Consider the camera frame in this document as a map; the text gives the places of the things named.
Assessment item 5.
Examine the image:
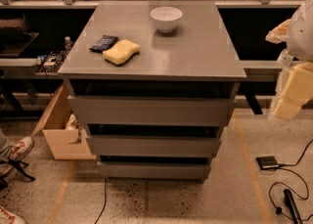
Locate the grey drawer cabinet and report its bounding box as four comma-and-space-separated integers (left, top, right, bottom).
59, 0, 246, 165

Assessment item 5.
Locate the white red sneaker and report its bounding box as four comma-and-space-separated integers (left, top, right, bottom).
0, 137, 34, 176
0, 206, 26, 224

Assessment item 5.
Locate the black power strip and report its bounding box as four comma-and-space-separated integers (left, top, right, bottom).
284, 189, 303, 224

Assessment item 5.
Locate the small clear bottle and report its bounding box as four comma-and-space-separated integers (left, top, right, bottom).
65, 36, 72, 53

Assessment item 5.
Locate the clear sanitizer pump bottle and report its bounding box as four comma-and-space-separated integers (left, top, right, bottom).
277, 49, 293, 67

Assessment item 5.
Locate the grey drawer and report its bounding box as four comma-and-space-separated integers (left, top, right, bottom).
97, 161, 211, 180
86, 136, 221, 157
68, 96, 235, 126

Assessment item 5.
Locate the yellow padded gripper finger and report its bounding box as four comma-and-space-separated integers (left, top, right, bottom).
265, 20, 291, 44
270, 62, 313, 120

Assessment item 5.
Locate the black cable under cabinet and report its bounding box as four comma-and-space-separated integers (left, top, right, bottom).
93, 178, 108, 224

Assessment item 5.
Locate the black floor pedal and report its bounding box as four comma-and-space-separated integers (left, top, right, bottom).
256, 156, 279, 170

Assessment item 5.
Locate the grey bottom drawer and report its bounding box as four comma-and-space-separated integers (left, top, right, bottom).
97, 161, 211, 180

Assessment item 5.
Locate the white ceramic bowl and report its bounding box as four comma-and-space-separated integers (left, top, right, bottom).
150, 7, 183, 33

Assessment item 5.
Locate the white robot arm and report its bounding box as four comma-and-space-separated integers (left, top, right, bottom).
265, 0, 313, 120

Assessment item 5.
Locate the yellow sponge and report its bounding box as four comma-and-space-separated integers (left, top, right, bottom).
103, 39, 141, 66

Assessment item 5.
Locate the grey top drawer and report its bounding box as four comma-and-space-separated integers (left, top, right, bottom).
68, 96, 235, 126

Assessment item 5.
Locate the dark blue snack packet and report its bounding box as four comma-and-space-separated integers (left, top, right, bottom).
89, 35, 118, 53

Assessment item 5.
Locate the open cardboard box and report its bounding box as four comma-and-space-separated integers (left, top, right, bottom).
31, 84, 96, 159

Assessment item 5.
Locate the black cable on floor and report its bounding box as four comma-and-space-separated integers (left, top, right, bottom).
268, 139, 313, 222

